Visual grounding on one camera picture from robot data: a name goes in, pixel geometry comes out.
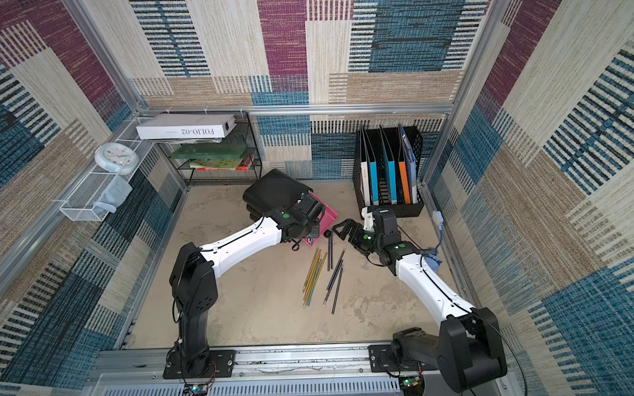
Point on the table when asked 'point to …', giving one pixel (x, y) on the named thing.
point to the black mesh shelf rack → (205, 162)
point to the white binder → (365, 176)
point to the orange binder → (403, 167)
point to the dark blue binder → (410, 166)
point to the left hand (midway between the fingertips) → (313, 226)
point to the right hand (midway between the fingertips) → (340, 231)
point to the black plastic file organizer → (388, 170)
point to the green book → (210, 151)
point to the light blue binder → (373, 172)
